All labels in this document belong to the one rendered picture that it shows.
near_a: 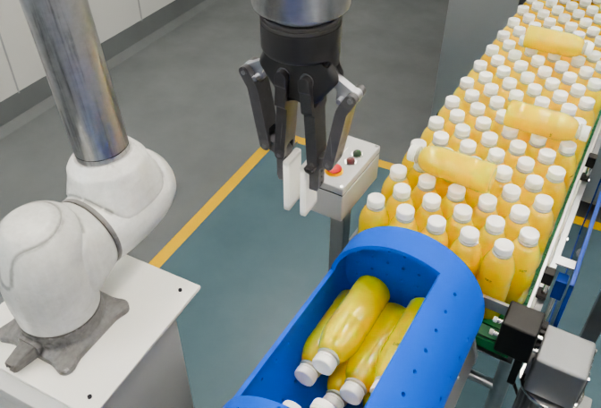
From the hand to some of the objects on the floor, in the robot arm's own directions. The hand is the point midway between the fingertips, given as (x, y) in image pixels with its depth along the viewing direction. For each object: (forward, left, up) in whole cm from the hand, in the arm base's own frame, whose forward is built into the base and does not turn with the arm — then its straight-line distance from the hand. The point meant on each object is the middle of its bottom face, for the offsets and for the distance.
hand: (300, 182), depth 67 cm
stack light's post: (+49, +72, -154) cm, 177 cm away
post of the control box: (-17, +58, -155) cm, 167 cm away
